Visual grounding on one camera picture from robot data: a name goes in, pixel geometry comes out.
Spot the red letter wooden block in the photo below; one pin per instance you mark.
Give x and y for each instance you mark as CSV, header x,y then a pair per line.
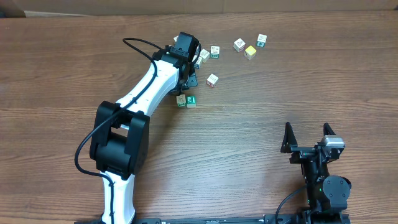
x,y
212,80

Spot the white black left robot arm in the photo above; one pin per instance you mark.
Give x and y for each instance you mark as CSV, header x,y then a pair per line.
x,y
119,140

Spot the sailboat picture wooden block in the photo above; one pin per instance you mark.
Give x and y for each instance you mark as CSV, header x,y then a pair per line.
x,y
181,100

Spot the green B wooden block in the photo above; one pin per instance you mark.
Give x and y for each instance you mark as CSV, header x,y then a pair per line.
x,y
215,51

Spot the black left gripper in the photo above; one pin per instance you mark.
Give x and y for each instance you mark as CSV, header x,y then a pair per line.
x,y
192,77

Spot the cardboard sheet at back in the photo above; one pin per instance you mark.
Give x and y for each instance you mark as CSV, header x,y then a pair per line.
x,y
26,8

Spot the yellow wooden block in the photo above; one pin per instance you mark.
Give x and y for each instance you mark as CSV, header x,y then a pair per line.
x,y
250,52

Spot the pretzel picture wooden block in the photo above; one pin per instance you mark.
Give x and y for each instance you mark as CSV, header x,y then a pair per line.
x,y
198,63

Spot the green letter wooden block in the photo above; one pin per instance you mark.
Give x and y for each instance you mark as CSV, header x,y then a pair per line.
x,y
191,102

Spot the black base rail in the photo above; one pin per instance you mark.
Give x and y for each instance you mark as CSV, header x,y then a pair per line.
x,y
267,219

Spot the teal trim white block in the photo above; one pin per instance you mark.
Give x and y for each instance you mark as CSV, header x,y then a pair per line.
x,y
261,40

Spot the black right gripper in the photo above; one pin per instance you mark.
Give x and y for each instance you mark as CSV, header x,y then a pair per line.
x,y
301,153

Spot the turtle picture wooden block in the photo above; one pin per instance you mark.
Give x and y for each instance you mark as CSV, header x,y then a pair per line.
x,y
205,55

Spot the red trim white block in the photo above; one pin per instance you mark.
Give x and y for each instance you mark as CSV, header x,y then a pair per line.
x,y
239,45

